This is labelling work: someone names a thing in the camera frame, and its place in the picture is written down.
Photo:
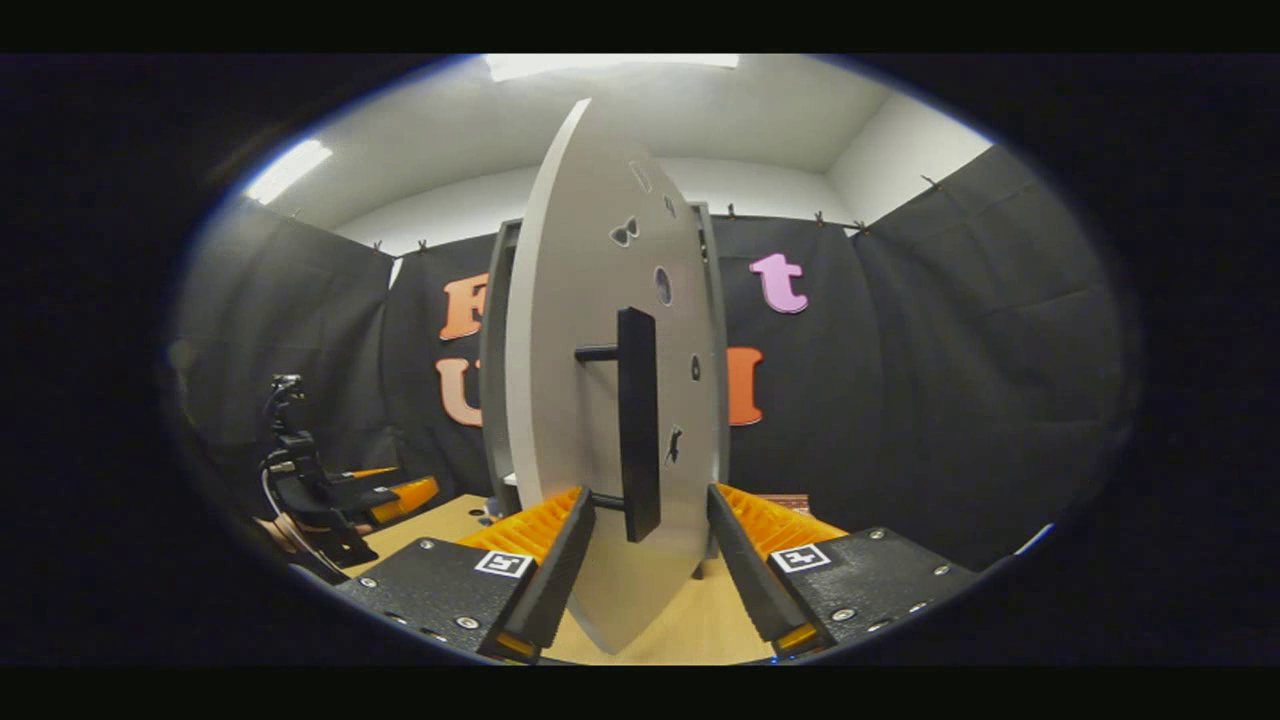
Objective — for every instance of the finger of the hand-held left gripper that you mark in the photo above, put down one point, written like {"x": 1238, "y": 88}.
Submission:
{"x": 370, "y": 473}
{"x": 410, "y": 498}

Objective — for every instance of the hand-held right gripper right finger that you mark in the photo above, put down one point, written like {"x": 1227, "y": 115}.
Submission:
{"x": 745, "y": 570}

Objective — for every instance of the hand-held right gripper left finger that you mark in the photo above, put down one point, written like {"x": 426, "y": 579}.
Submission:
{"x": 555, "y": 570}

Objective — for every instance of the grey cabinet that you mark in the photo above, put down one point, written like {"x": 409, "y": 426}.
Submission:
{"x": 497, "y": 380}

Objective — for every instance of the light grey cabinet door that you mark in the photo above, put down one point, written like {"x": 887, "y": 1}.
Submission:
{"x": 570, "y": 300}

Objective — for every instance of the pink cover book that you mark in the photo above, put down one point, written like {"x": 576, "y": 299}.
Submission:
{"x": 785, "y": 503}

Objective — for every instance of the black backdrop cloth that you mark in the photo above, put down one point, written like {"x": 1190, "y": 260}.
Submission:
{"x": 900, "y": 400}

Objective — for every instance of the ceiling light panel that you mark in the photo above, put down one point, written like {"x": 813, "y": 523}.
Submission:
{"x": 288, "y": 170}
{"x": 610, "y": 65}

